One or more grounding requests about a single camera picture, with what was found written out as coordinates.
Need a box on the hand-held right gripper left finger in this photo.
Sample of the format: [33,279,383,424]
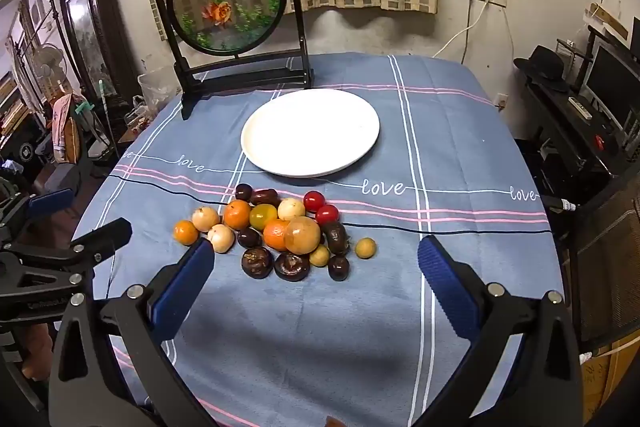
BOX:
[48,237,217,427]

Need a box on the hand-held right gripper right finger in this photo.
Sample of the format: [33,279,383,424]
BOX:
[417,234,583,427]

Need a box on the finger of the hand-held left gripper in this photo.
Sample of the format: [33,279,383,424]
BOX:
[0,179,75,248]
[0,218,132,323]

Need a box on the orange cherry tomato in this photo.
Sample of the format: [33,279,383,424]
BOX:
[173,220,199,246]

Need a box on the orange tangerine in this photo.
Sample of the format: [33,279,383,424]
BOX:
[223,200,252,231]
[263,219,291,253]

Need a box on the yellow-green tomato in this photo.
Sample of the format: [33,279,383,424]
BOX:
[249,204,279,231]

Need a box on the dark brown water chestnut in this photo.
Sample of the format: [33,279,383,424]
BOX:
[274,252,311,282]
[320,221,349,256]
[241,247,274,280]

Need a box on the large beige round fruit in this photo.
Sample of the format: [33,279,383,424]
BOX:
[283,216,321,255]

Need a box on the white plate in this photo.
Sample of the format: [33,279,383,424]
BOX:
[240,88,381,178]

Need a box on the pink patterned cloth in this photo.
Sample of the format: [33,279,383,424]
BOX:
[52,92,83,165]

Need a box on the blue plaid tablecloth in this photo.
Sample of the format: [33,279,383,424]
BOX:
[70,53,566,427]

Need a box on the beige speckled round fruit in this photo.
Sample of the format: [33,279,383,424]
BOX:
[277,198,306,221]

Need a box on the white standing fan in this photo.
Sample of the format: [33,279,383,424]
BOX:
[31,42,66,92]

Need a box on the clear plastic bag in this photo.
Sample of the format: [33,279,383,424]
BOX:
[136,67,176,118]

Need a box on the black mesh chair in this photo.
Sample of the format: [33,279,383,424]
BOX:
[570,167,640,358]

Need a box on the cardboard box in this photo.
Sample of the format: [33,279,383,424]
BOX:
[580,337,636,427]

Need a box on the black side desk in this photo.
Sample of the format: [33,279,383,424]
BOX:
[522,72,640,188]

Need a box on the white remote control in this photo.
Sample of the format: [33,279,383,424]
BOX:
[568,96,593,120]

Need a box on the black hat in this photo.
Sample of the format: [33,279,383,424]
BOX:
[513,45,571,94]

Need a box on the black monitor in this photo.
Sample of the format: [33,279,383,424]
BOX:
[582,42,640,128]

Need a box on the white power cable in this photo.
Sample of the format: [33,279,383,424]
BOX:
[431,0,493,58]

